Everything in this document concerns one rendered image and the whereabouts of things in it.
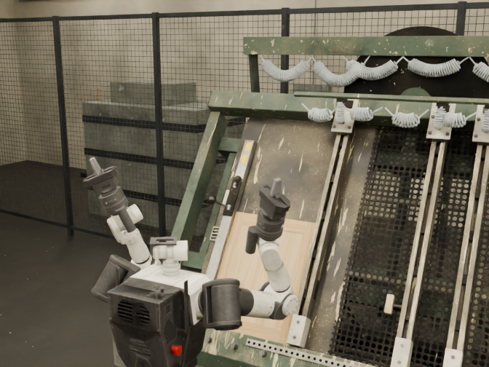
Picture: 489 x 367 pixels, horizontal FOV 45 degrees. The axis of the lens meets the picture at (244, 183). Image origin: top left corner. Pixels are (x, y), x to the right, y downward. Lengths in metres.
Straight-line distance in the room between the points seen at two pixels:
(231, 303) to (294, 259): 0.91
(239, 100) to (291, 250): 0.86
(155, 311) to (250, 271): 1.03
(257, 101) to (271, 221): 1.31
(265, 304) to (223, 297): 0.19
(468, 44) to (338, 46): 0.66
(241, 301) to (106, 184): 0.66
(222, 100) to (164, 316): 1.58
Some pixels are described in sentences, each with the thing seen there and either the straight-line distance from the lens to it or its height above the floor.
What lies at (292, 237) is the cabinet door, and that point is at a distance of 2.74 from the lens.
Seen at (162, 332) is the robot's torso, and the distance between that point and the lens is 1.84.
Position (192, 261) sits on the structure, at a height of 1.10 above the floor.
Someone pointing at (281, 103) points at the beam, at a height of 1.87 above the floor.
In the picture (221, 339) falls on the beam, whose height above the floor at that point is 0.87.
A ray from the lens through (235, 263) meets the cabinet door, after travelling 2.80.
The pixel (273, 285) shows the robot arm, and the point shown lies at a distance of 2.03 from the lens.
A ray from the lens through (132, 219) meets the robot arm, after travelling 2.19.
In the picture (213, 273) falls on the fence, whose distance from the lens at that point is 2.81.
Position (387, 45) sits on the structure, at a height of 2.15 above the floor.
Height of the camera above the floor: 2.16
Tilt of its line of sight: 13 degrees down
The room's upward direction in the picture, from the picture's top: straight up
